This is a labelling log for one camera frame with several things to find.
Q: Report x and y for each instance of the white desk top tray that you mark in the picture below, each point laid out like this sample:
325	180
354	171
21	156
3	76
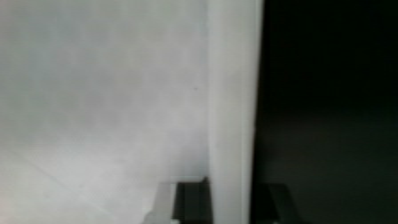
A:
126	108

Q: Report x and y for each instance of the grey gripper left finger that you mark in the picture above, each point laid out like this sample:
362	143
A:
192	203

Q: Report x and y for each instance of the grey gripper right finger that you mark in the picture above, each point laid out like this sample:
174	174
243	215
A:
274	206

